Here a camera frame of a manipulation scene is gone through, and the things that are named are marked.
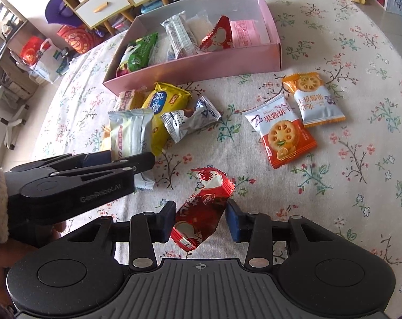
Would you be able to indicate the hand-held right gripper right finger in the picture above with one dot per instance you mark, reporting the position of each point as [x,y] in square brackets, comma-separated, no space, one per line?
[235,222]

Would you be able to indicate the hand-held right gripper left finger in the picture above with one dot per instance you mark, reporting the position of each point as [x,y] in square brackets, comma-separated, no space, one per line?
[167,222]

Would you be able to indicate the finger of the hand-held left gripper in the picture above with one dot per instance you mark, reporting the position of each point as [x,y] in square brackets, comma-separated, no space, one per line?
[98,158]
[137,162]

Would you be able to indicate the mustard yellow snack packet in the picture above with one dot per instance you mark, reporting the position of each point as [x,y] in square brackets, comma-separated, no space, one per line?
[105,138]

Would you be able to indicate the pale green snack packet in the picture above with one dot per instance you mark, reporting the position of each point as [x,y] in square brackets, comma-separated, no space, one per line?
[131,133]

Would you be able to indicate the red white candy packet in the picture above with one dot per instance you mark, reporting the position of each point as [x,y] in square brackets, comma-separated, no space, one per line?
[217,36]
[201,202]

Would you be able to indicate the tan cracker packet red label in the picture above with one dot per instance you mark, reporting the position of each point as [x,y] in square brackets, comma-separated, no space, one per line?
[131,98]

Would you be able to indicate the small silver chocolate packet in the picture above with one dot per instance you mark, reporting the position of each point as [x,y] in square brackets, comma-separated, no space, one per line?
[187,119]

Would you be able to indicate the orange white cookie packet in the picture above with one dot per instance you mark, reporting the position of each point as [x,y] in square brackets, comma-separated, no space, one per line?
[317,103]
[280,136]

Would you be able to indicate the green chips packet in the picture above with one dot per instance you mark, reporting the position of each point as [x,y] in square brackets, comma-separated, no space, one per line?
[137,51]

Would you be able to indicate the pink cardboard box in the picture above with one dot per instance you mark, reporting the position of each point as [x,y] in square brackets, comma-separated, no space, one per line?
[220,63]

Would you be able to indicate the long silver snack packet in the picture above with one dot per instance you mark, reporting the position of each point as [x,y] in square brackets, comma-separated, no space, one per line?
[181,36]

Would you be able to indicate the pink foil snack packet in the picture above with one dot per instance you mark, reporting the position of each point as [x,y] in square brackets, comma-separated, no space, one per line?
[244,33]

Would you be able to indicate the person's left hand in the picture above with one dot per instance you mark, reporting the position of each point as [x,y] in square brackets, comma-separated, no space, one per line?
[59,231]

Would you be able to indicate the black handheld device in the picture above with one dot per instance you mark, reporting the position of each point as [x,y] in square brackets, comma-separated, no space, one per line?
[65,56]

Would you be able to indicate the white shopping bag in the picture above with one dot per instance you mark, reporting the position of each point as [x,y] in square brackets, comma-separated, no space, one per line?
[43,59]

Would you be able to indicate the red gold gift bag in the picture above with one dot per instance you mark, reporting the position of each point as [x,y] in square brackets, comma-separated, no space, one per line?
[78,38]

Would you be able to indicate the wooden bookshelf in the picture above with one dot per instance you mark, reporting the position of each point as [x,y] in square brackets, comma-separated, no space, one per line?
[8,40]

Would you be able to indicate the purple hat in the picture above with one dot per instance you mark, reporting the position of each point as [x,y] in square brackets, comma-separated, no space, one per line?
[63,11]

